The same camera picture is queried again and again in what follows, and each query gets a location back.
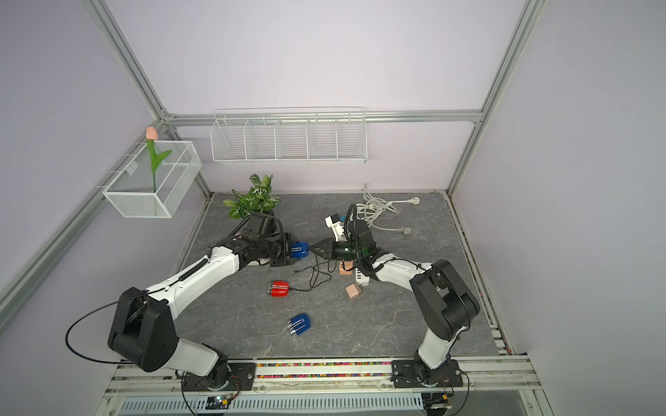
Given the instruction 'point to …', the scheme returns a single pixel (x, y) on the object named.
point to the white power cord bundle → (373, 207)
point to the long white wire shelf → (295, 134)
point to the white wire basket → (132, 191)
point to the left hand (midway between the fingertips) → (305, 245)
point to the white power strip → (362, 278)
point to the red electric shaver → (278, 289)
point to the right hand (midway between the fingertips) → (307, 248)
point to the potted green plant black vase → (257, 200)
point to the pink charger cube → (353, 289)
